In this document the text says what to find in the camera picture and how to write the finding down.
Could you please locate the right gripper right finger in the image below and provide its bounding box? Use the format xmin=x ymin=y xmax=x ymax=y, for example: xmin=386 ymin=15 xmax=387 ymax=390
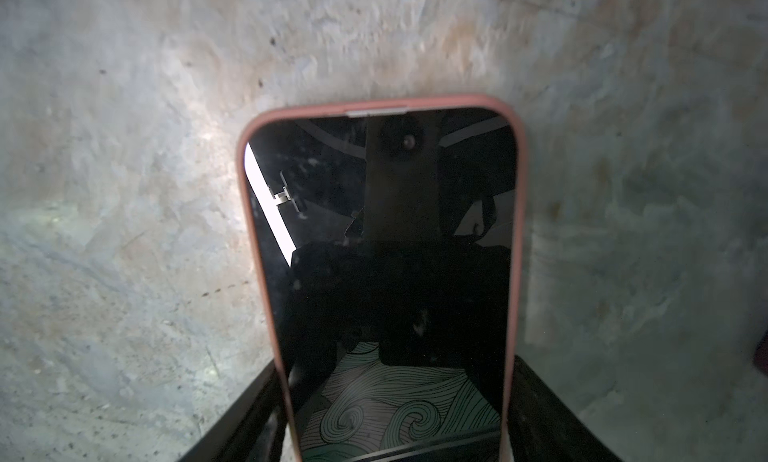
xmin=508 ymin=356 xmax=620 ymax=462

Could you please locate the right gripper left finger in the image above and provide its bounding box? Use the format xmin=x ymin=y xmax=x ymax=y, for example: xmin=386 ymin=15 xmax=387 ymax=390
xmin=180 ymin=362 xmax=287 ymax=462

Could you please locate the black phone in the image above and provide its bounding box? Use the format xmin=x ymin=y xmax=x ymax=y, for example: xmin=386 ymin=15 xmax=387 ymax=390
xmin=244 ymin=106 xmax=518 ymax=462

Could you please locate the pink phone case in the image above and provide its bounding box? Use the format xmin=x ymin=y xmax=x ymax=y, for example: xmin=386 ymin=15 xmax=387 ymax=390
xmin=235 ymin=93 xmax=530 ymax=462

